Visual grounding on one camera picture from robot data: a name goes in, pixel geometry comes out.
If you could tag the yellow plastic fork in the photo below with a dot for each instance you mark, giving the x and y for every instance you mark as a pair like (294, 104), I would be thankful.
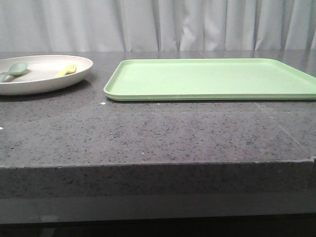
(69, 69)

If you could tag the white round plate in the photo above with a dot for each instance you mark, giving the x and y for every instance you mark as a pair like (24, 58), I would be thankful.
(41, 74)

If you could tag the light green serving tray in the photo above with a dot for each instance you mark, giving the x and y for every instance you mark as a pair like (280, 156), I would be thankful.
(208, 79)

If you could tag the pale green plastic spoon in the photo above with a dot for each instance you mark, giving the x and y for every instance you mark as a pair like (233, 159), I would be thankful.
(15, 69)

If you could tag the grey pleated curtain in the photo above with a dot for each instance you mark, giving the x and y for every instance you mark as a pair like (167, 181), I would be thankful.
(156, 25)

